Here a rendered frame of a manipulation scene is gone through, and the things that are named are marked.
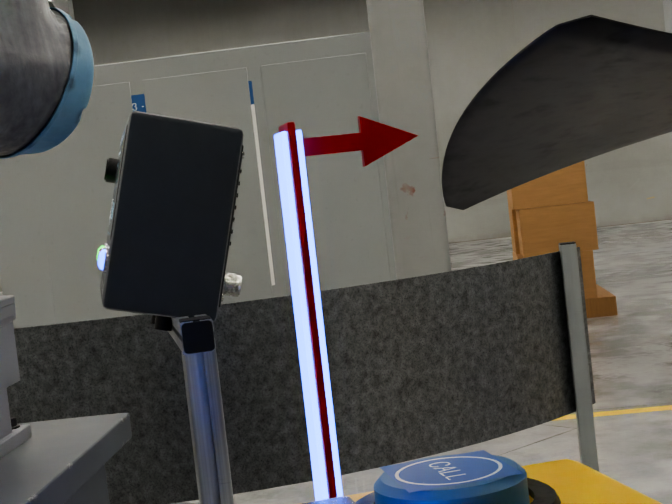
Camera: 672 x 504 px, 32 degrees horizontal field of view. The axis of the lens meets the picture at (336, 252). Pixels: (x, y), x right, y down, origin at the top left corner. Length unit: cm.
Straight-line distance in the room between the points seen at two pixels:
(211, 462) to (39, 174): 605
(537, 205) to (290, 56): 276
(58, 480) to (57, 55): 32
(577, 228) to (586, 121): 822
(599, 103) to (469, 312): 208
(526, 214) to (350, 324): 636
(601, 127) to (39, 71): 43
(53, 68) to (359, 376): 171
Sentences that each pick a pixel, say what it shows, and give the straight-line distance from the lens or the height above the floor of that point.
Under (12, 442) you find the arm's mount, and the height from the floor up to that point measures 101.
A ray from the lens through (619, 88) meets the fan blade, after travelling 57.
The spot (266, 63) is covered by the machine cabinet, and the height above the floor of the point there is 194.
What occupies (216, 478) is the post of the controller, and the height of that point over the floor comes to 91.
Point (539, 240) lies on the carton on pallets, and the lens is 881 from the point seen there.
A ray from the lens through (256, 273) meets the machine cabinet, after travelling 680.
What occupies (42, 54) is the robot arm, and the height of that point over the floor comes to 128.
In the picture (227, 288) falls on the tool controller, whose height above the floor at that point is 107.
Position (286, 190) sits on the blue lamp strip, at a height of 116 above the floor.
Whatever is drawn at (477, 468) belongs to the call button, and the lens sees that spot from 31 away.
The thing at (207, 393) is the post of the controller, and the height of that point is 99.
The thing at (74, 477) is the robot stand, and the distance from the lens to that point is 79.
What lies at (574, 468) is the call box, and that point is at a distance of 34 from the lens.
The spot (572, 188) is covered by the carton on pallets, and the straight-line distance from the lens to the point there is 883.
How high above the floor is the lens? 116
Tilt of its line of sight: 3 degrees down
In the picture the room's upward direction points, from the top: 6 degrees counter-clockwise
